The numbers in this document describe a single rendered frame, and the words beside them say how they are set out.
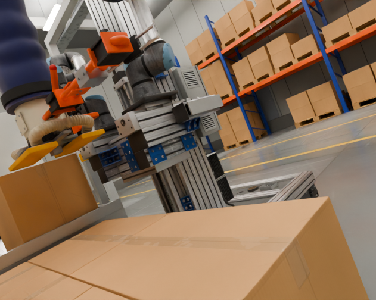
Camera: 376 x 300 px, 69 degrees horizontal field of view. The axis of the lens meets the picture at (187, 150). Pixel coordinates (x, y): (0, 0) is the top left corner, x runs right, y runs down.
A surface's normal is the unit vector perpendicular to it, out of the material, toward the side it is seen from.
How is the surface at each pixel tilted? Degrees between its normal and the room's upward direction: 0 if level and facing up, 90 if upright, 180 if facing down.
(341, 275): 90
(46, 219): 90
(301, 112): 90
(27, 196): 90
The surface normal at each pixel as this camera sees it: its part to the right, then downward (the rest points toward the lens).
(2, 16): 0.36, -0.37
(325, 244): 0.63, -0.23
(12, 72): 0.01, -0.17
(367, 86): -0.68, 0.29
